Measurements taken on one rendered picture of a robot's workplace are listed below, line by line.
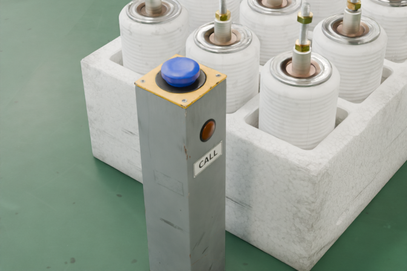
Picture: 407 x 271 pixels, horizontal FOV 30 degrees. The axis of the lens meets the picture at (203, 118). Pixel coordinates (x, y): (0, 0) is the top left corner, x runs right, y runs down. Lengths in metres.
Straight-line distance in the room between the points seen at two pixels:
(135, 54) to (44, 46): 0.45
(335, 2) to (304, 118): 0.27
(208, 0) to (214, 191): 0.32
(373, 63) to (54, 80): 0.61
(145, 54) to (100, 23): 0.50
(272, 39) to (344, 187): 0.22
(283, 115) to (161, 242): 0.21
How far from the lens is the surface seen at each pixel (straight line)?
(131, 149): 1.10
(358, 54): 0.98
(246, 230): 1.03
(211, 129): 0.81
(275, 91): 0.90
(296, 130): 0.92
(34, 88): 1.36
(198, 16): 1.10
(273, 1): 1.05
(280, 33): 1.04
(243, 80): 0.97
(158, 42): 1.02
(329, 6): 1.13
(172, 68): 0.78
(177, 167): 0.82
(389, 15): 1.07
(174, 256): 0.93
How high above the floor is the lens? 0.77
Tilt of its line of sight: 38 degrees down
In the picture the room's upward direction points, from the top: 1 degrees counter-clockwise
